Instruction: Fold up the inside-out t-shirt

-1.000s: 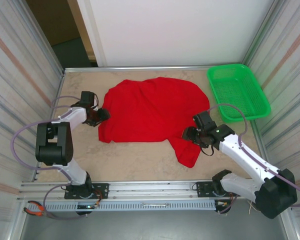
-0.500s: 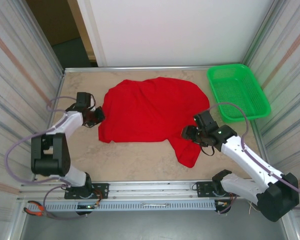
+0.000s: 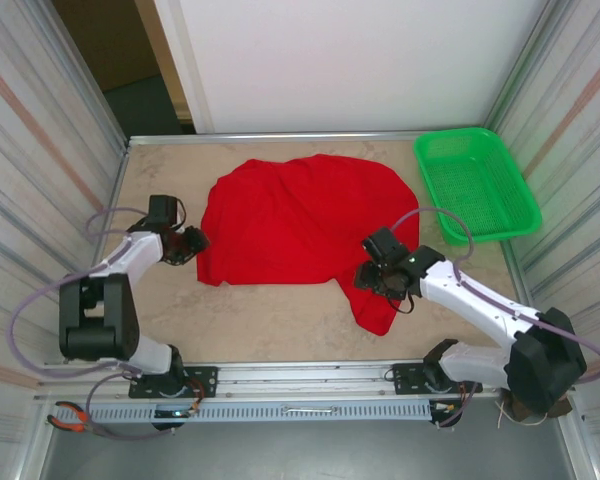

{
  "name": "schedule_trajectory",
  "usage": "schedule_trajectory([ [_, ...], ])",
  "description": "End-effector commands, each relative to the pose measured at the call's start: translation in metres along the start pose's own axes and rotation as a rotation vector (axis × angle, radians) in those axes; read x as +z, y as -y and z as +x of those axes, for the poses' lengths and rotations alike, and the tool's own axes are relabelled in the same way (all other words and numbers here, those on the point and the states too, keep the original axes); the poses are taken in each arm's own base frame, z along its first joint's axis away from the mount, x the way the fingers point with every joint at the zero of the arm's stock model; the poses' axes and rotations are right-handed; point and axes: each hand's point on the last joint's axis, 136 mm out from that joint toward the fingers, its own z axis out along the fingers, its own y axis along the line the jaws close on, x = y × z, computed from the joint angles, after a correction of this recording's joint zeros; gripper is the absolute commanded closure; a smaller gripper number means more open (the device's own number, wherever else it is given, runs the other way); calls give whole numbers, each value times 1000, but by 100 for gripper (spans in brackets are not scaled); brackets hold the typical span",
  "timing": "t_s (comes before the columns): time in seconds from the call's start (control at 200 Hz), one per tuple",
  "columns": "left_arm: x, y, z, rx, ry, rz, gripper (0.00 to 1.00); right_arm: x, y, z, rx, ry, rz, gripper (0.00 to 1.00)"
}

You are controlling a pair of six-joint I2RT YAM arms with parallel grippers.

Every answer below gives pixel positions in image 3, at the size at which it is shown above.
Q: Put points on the red t-shirt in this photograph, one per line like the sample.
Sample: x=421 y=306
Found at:
x=300 y=220

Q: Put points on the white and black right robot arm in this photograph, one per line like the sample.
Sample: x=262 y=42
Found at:
x=480 y=305

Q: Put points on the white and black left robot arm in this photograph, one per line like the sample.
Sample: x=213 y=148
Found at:
x=130 y=252

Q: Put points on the green plastic mesh basket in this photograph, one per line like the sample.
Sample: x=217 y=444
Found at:
x=475 y=190

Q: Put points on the silver wrench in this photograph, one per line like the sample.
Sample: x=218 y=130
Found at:
x=310 y=410

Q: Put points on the small black controller board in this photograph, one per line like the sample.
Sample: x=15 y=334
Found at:
x=172 y=416
x=442 y=407

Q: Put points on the brown board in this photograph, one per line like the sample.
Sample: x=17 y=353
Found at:
x=110 y=40

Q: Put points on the brown cloth pouch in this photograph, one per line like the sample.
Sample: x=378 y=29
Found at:
x=517 y=412

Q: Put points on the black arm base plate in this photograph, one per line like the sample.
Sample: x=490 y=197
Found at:
x=205 y=380
x=407 y=377

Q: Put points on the aluminium mounting rail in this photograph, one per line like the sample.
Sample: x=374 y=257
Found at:
x=305 y=374

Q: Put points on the aluminium table frame bar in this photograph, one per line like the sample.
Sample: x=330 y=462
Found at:
x=280 y=136

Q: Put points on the beige door frame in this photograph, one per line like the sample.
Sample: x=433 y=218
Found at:
x=161 y=50

